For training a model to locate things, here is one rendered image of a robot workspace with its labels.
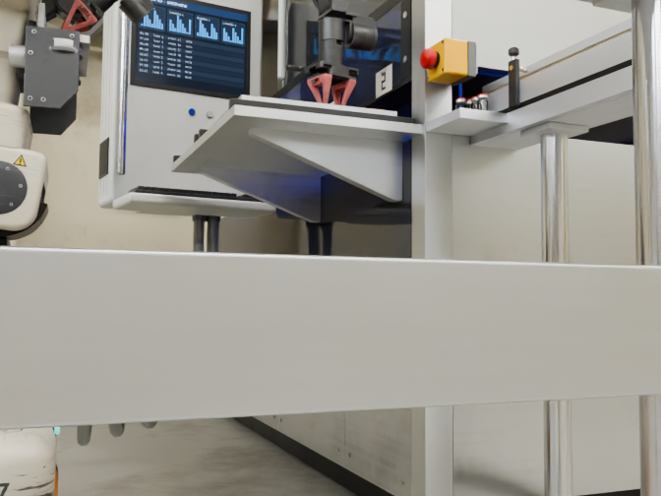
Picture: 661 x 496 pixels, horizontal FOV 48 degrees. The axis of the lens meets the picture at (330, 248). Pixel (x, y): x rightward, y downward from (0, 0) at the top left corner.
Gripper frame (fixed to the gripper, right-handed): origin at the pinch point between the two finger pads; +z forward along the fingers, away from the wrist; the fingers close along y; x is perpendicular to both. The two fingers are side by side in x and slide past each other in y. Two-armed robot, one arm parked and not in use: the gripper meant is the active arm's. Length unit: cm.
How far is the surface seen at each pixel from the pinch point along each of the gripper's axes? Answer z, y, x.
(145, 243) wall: 3, 94, 338
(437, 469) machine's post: 75, 14, -17
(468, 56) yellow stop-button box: -7.2, 14.0, -27.1
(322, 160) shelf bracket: 12.1, -4.4, -2.7
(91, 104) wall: -84, 56, 338
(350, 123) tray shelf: 5.8, -3.8, -11.7
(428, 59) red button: -6.2, 6.7, -23.3
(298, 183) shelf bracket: 8.6, 19.7, 42.8
